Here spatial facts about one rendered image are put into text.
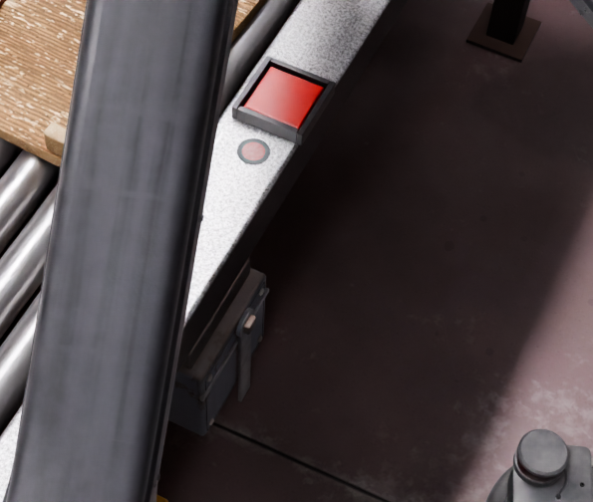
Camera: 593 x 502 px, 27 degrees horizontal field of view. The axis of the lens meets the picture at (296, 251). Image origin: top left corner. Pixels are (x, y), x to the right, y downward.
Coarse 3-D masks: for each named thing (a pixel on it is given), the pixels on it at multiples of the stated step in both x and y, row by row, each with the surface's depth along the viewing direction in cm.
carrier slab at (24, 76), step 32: (32, 0) 127; (64, 0) 127; (256, 0) 128; (0, 32) 124; (32, 32) 124; (64, 32) 124; (0, 64) 122; (32, 64) 122; (64, 64) 122; (0, 96) 119; (32, 96) 119; (64, 96) 120; (0, 128) 117; (32, 128) 117
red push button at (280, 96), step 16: (272, 80) 123; (288, 80) 123; (304, 80) 123; (256, 96) 122; (272, 96) 122; (288, 96) 122; (304, 96) 122; (320, 96) 122; (272, 112) 120; (288, 112) 121; (304, 112) 121
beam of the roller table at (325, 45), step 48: (336, 0) 131; (384, 0) 131; (288, 48) 127; (336, 48) 127; (336, 96) 126; (288, 144) 120; (240, 192) 117; (288, 192) 124; (240, 240) 114; (192, 288) 111; (192, 336) 112; (0, 480) 100
